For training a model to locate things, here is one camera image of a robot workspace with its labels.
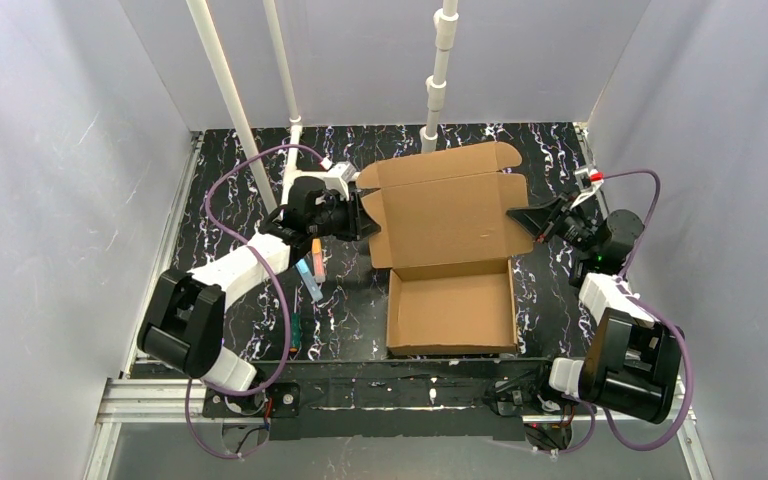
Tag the black front mounting rail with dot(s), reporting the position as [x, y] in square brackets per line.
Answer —
[505, 399]

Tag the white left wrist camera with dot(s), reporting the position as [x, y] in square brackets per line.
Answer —
[338, 176]

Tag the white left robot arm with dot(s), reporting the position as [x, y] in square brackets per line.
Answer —
[184, 322]

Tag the light blue marker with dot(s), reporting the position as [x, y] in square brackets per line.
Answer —
[309, 281]

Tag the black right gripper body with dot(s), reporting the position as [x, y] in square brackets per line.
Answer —
[552, 218]

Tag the orange pink marker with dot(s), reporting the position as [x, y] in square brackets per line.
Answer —
[318, 261]

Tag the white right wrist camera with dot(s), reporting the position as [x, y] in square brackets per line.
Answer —
[589, 181]

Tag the brown cardboard box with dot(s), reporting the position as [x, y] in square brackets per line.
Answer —
[447, 241]

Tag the green handled screwdriver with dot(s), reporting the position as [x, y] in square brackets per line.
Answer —
[296, 333]

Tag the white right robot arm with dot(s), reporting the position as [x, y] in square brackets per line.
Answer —
[633, 360]

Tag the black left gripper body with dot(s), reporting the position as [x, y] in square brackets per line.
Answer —
[350, 216]

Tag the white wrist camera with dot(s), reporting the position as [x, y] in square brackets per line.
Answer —
[589, 181]
[338, 176]

